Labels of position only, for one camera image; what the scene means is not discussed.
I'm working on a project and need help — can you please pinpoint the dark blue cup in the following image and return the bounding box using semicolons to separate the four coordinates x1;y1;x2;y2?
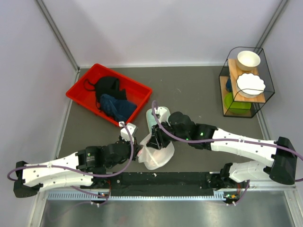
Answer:
225;78;232;92

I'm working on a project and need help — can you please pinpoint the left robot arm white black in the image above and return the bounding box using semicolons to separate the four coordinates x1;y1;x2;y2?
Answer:
13;139;142;198

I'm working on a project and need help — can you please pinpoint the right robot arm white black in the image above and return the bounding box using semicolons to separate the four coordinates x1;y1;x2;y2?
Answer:
144;108;297;187

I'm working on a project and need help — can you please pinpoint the white round bowl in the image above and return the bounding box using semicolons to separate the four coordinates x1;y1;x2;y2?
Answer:
236;51;261;71

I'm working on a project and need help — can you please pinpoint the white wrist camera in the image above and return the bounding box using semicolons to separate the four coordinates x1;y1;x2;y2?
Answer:
118;122;137;142
151;106;170;126

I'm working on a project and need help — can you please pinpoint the white scalloped bowl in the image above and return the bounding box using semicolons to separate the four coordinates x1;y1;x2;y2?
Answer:
236;73;266;98

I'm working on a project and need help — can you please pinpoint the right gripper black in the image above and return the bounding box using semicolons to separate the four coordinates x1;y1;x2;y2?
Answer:
147;120;189;150

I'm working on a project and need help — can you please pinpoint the green plastic bowl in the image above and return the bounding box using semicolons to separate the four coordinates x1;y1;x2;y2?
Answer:
224;92;251;114

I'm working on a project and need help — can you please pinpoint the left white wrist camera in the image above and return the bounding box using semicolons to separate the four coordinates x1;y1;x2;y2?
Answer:
118;122;137;142

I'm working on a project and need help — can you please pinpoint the grey slotted cable duct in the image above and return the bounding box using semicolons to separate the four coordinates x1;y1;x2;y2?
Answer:
47;190;228;201

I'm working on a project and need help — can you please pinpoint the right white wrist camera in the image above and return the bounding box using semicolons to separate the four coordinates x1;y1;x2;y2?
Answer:
151;106;170;126

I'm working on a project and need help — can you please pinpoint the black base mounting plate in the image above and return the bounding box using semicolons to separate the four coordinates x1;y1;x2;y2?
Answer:
80;171;240;197

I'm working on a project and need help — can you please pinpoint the white mesh laundry bag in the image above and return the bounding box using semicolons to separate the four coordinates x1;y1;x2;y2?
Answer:
137;133;175;170

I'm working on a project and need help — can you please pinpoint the light green ceramic tray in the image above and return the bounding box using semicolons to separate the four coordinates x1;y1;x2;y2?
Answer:
146;109;157;133

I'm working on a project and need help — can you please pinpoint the black bra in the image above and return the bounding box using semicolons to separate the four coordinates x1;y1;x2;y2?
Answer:
83;76;127;110

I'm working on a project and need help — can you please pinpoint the black wire shelf rack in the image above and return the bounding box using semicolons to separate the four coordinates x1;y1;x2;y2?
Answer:
219;46;275;118

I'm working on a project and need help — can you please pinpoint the red plastic bin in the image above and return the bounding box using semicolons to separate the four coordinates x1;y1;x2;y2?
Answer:
66;63;152;126

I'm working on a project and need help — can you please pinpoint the blue bra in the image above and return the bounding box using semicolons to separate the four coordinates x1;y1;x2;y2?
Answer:
99;94;137;122

